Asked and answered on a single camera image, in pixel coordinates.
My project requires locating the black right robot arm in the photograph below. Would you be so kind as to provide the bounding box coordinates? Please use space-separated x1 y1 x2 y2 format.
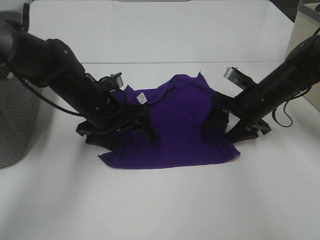
201 34 320 143

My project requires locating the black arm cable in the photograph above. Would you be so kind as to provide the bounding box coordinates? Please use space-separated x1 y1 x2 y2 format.
7 64 83 117
271 84 311 127

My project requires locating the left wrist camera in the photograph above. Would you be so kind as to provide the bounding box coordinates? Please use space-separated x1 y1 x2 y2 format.
98 72 124 92

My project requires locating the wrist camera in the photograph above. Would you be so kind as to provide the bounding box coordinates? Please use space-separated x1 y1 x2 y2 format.
98 72 124 92
223 67 255 90

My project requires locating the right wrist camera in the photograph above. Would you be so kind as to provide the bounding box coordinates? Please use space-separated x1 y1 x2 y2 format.
223 67 255 90

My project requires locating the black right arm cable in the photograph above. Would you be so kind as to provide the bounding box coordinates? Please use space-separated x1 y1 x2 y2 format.
271 84 311 127

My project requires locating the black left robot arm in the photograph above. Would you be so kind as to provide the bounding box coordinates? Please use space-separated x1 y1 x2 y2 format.
0 20 157 151

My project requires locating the beige bin with grey rim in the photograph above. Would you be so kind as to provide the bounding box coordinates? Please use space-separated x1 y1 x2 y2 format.
285 0 320 57

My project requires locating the purple towel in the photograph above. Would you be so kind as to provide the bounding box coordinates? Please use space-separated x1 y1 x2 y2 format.
99 73 240 169

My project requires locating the grey perforated laundry basket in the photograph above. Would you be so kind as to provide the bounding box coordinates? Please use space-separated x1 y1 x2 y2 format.
0 73 40 168

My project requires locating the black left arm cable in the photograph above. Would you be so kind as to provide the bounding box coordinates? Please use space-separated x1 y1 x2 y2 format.
7 64 83 117

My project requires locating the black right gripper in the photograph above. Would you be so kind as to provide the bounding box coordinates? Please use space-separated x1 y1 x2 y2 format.
201 86 272 144

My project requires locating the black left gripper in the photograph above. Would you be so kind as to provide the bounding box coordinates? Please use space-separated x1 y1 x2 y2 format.
75 87 157 151

